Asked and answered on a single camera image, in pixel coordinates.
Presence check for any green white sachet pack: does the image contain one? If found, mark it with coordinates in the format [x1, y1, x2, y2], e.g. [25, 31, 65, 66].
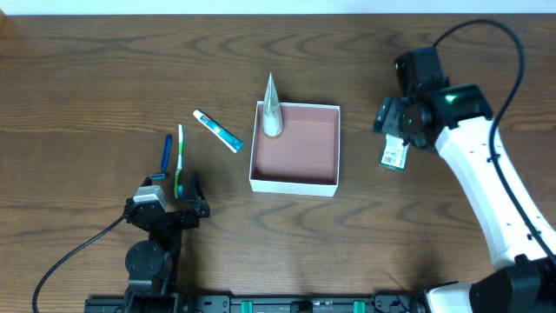
[380, 135, 409, 171]

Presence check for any small green toothpaste tube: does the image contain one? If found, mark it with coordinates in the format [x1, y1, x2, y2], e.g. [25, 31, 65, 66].
[193, 110, 244, 153]

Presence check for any white Pantene tube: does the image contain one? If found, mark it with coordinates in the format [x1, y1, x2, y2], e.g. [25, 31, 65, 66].
[261, 73, 283, 138]

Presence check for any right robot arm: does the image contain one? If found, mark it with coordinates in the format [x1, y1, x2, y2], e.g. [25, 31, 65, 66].
[374, 84, 555, 312]

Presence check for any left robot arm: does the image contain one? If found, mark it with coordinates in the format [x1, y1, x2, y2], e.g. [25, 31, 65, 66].
[123, 172, 210, 312]

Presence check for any blue disposable razor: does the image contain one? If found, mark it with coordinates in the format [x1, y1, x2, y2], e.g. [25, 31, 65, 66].
[150, 134, 173, 181]

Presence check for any green white toothbrush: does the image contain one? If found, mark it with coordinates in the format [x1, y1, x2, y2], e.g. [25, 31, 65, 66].
[174, 124, 184, 199]

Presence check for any white cardboard box pink interior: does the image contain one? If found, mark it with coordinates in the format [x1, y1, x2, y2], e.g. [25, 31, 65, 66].
[248, 101, 341, 196]

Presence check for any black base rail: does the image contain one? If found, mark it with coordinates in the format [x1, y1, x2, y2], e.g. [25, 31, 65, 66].
[83, 293, 427, 313]

